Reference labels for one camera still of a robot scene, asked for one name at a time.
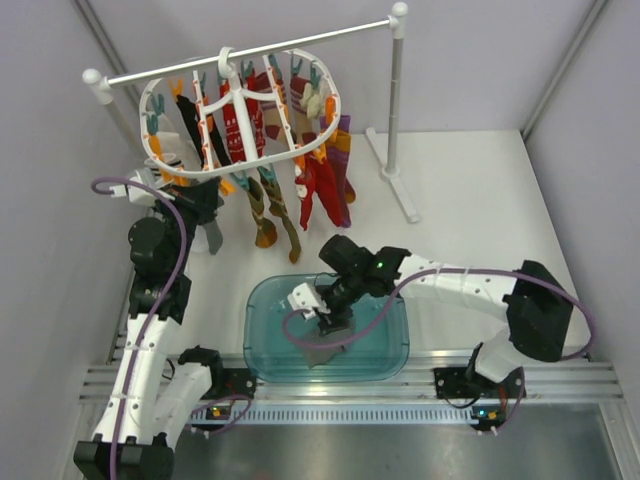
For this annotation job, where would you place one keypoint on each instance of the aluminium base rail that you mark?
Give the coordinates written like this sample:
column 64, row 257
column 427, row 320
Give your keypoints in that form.
column 416, row 396

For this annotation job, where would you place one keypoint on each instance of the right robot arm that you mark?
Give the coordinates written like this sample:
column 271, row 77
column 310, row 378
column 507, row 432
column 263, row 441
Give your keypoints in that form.
column 529, row 301

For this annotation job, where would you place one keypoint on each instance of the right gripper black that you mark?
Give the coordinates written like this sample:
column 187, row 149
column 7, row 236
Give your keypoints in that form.
column 336, row 319

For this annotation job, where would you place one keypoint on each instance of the white oval sock hanger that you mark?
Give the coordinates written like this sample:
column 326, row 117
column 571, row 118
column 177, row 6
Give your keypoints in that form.
column 223, row 61

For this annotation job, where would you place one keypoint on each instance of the beige purple striped sock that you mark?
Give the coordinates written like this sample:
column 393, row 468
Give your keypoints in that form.
column 302, row 130

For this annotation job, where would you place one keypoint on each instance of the red patterned sock pair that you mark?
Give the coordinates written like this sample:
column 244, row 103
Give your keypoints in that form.
column 239, row 103

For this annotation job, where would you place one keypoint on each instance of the white metal drying rack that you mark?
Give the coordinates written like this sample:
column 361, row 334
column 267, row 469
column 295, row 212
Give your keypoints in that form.
column 103, row 86

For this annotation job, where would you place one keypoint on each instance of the olive striped sock pair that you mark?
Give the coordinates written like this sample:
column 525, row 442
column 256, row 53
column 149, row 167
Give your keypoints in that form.
column 265, row 195

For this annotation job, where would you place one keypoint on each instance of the grey sock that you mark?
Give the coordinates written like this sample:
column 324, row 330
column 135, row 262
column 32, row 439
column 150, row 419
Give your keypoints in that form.
column 212, row 230
column 320, row 349

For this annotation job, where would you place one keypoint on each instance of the cream fluffy sock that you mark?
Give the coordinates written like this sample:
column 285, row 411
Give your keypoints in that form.
column 313, row 100

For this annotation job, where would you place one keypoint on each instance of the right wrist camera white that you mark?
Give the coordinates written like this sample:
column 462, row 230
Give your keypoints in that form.
column 305, row 298

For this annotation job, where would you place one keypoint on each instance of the black sock pair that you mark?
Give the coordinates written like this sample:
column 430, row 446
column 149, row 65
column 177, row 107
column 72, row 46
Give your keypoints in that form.
column 191, row 119

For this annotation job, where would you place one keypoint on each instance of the white striped sock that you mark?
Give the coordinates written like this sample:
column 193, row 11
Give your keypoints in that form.
column 176, row 152

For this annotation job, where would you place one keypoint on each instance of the red santa sock pair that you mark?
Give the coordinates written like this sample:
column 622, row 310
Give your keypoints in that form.
column 313, row 177

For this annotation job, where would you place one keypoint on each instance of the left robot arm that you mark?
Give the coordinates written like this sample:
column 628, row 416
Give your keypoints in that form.
column 137, row 434

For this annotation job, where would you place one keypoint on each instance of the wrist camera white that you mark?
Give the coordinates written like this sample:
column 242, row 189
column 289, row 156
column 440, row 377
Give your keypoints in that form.
column 305, row 298
column 139, row 188

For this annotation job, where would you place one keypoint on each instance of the yellow clothespin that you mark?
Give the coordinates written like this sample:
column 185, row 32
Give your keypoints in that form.
column 226, row 188

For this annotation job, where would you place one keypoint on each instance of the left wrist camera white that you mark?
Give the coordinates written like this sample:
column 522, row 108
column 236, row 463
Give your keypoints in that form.
column 139, row 188

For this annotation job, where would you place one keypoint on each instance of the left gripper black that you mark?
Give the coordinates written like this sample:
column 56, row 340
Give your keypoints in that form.
column 199, row 198

